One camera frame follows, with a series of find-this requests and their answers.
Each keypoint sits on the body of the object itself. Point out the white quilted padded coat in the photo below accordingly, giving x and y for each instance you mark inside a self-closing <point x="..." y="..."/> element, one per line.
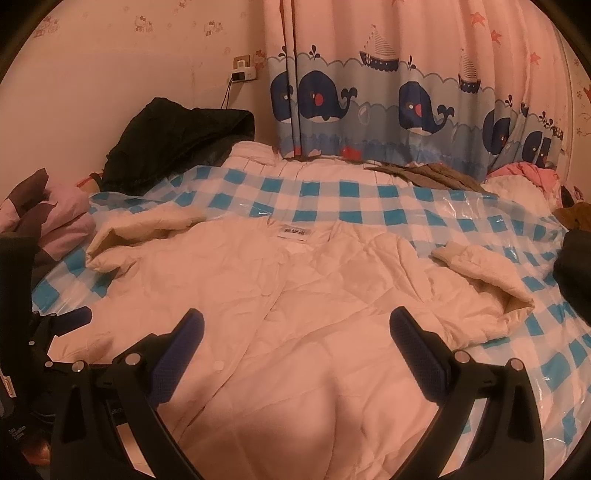
<point x="297" y="376"/>

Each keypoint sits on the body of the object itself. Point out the pink garment by curtain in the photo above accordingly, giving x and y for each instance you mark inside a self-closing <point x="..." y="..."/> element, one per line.
<point x="545" y="179"/>

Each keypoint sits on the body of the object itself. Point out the black jacket pile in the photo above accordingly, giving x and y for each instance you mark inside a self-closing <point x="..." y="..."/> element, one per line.
<point x="165" y="138"/>

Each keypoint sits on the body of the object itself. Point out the brown grey garment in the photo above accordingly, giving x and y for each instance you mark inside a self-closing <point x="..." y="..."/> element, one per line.
<point x="435" y="176"/>

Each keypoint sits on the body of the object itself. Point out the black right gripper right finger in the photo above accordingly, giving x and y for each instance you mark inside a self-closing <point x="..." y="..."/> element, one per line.
<point x="508" y="443"/>

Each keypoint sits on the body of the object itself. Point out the white wall charger plug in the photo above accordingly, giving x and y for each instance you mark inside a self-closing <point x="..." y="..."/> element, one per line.
<point x="243" y="74"/>

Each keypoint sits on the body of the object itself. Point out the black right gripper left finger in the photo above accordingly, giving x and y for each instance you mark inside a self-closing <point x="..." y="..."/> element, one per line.
<point x="91" y="400"/>

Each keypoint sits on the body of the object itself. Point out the dark brown garment right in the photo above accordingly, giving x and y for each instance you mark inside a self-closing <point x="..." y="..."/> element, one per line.
<point x="572" y="268"/>

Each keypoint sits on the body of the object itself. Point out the pink purple folded garment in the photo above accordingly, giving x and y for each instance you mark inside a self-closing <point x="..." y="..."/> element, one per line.
<point x="57" y="215"/>

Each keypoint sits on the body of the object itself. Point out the whale print curtain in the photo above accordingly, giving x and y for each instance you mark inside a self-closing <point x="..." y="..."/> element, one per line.
<point x="475" y="85"/>

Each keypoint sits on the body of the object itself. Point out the blue white checkered storage bag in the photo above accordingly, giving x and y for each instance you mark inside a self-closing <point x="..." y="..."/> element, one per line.
<point x="554" y="342"/>

